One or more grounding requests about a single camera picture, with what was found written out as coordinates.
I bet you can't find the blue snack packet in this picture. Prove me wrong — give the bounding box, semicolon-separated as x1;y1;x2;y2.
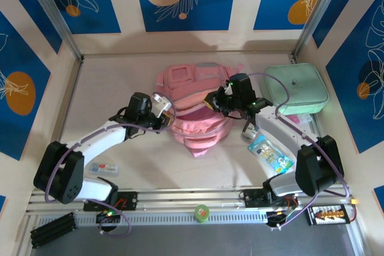
247;134;294;175

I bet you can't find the clear box with pink contents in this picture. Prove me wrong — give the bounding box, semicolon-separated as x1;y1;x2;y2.
288;113;313;125

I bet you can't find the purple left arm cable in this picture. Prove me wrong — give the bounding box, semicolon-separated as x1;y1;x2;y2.
44;92;178;237

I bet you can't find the black power distribution board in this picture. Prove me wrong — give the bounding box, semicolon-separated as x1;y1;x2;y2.
305;204;350;226

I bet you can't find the aluminium frame post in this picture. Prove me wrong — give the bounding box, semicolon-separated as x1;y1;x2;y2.
291;0;355;61
20;0;85;62

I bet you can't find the pink student backpack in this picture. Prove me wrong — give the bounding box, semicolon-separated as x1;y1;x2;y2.
155;62;245;158

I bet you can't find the small carton with flag print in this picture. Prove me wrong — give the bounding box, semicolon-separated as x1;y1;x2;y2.
241;121;260;140

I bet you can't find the mint green zip case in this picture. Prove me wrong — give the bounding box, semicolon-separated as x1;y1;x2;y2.
263;63;330;116

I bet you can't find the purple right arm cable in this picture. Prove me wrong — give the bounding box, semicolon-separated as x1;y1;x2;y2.
248;72;352;232

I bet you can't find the grey slotted cable duct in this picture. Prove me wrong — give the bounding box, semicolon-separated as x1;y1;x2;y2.
35;212;271;228

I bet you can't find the aluminium frame rail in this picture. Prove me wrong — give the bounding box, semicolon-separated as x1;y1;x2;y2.
25;188;361;215

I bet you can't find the aluminium side rail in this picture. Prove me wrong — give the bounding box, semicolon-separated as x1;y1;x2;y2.
43;58;85;191

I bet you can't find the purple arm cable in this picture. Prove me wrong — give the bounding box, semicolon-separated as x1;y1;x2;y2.
44;92;178;237
248;72;352;232

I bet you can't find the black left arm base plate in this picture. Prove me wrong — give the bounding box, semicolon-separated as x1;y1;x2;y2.
83;191;139;212

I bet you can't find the small circuit board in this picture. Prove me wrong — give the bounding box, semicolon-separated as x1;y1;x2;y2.
95;210;121;224
266;209;296;227

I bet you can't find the black ribbed block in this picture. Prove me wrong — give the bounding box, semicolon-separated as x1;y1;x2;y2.
29;211;77;249

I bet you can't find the green tape roll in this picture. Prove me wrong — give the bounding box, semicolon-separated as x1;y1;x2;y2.
194;204;210;224

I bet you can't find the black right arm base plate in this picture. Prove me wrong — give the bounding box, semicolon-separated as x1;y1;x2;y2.
243;188;298;209

